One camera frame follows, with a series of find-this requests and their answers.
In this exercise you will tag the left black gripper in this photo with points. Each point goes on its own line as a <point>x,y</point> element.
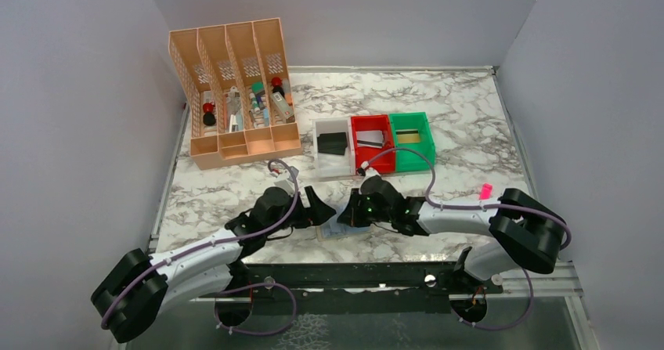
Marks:
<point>317,213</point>

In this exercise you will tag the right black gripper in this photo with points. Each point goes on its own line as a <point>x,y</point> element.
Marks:
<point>351,215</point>

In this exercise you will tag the beige card holder wallet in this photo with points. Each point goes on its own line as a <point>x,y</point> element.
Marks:
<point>332,229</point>

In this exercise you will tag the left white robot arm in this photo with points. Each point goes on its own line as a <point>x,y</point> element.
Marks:
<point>141,286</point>

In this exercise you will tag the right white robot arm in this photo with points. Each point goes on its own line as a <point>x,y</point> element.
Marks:
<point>524,233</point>

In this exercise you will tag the black cards in white bin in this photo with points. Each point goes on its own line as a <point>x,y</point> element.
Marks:
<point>334,143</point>

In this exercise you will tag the silver card in red bin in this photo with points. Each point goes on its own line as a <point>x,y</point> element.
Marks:
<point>372,139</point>

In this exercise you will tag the gold card in green bin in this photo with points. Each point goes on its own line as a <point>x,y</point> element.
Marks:
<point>408,136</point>

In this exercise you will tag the white plastic bin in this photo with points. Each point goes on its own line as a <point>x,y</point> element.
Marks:
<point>329,166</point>

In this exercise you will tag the green plastic bin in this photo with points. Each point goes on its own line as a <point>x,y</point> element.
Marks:
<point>407,161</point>

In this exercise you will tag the red plastic bin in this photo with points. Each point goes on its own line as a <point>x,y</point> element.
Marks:
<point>367,123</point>

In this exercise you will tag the white box in organizer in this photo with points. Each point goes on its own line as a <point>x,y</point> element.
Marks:
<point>285,111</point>

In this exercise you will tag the silver items in organizer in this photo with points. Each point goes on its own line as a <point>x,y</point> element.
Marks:
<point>234,120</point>

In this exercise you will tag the red black small bottle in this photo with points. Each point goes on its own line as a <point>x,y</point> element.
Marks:
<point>277,86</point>

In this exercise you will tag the green capped tube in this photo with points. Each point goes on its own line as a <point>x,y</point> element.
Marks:
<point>259,107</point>

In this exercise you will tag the pink marker pen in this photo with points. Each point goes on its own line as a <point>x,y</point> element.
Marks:
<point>486,191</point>

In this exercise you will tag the red capped black bottle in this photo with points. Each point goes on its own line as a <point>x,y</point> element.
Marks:
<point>209,118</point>

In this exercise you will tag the peach desk file organizer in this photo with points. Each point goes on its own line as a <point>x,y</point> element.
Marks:
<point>236,81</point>

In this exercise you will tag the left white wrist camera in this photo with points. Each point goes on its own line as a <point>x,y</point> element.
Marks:
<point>285,178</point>

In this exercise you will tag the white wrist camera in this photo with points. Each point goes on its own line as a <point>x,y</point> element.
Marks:
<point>366,171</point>
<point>285,178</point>

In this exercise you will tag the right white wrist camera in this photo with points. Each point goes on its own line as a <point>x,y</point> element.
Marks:
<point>366,171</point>

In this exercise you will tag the black metal base rail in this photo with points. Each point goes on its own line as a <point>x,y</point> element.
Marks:
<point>350,288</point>

